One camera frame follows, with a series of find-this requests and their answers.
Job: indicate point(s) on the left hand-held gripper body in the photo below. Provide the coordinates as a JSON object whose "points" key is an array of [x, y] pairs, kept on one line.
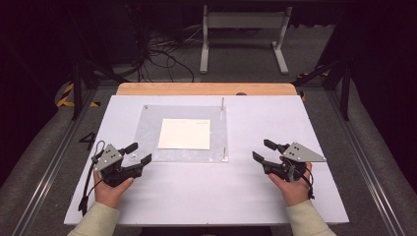
{"points": [[109, 157]]}

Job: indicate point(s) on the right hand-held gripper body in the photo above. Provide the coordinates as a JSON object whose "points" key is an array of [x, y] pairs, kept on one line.
{"points": [[300, 154]]}

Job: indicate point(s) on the clear acrylic photo frame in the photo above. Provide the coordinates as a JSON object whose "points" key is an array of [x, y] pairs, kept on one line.
{"points": [[147, 137]]}

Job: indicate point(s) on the landscape photo card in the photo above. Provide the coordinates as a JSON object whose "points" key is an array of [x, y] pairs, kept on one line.
{"points": [[184, 134]]}

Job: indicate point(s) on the person's left hand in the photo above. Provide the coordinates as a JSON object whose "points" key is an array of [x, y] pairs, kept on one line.
{"points": [[109, 193]]}

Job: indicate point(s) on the person's right hand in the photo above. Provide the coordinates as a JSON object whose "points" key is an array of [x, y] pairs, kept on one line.
{"points": [[293, 191]]}

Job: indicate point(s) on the white board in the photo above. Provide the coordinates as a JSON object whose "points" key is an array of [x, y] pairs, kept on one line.
{"points": [[213, 193]]}

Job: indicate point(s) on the black metal stand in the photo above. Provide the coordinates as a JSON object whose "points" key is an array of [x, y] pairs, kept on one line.
{"points": [[77, 88], [344, 91]]}

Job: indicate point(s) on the wooden table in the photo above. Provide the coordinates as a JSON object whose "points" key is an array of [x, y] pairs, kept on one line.
{"points": [[203, 88]]}

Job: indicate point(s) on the white metal stand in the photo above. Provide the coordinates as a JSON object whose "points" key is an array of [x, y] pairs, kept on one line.
{"points": [[246, 20]]}

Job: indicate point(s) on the aluminium rail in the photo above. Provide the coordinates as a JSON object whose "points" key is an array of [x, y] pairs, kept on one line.
{"points": [[52, 167], [364, 164]]}

